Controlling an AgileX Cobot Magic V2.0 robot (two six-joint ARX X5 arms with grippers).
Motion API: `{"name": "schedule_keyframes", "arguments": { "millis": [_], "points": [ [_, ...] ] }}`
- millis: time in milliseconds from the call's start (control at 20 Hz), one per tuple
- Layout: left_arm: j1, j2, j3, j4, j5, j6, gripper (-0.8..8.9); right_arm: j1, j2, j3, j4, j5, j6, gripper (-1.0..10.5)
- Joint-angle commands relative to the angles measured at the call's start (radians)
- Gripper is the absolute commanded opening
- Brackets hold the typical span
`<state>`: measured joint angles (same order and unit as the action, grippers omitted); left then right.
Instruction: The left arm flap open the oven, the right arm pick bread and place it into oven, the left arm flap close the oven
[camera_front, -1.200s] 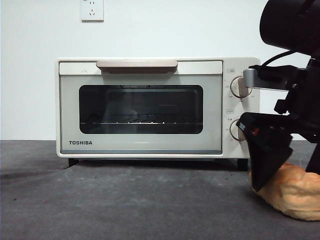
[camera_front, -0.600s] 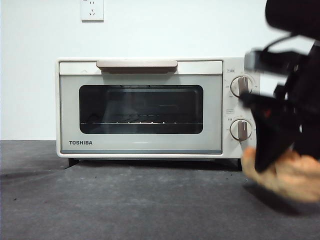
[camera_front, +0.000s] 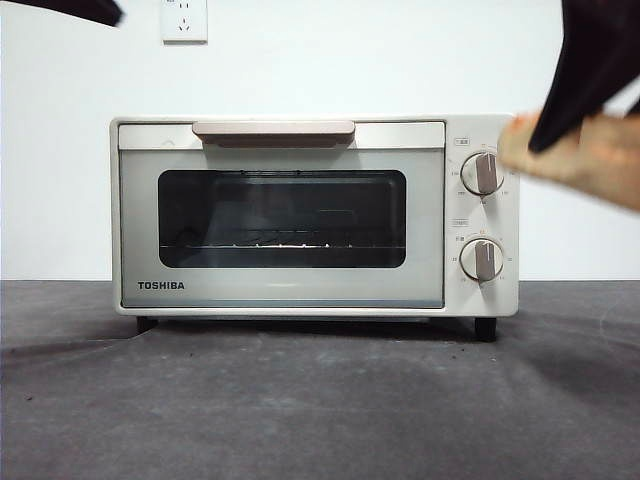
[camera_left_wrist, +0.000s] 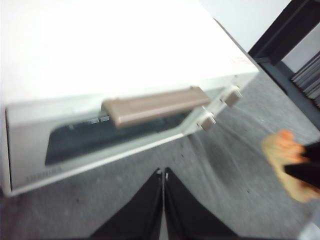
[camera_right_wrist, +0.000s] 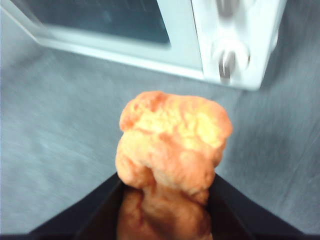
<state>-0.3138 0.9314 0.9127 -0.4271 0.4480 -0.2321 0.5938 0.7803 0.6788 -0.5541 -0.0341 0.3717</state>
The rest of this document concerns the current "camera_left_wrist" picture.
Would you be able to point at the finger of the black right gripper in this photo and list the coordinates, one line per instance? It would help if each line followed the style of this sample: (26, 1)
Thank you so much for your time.
(313, 152)
(307, 173)

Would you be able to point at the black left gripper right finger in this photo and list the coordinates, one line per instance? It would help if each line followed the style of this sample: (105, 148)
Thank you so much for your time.
(187, 215)

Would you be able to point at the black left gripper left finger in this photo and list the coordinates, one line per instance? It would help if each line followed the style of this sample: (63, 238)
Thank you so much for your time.
(140, 215)

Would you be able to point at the golden twisted bread loaf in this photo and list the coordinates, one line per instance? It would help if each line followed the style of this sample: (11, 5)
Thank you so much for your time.
(277, 152)

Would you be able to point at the cream brown oven knob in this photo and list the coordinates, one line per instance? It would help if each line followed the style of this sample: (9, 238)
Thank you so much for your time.
(207, 121)
(232, 96)

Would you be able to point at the cream Toshiba toaster oven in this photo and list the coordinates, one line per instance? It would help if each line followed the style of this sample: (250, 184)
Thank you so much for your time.
(112, 50)

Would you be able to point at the grey slatted panel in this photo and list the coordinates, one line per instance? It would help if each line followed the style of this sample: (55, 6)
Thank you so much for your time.
(308, 75)

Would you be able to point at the black metal frame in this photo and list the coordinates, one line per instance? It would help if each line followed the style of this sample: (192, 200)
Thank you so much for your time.
(280, 27)

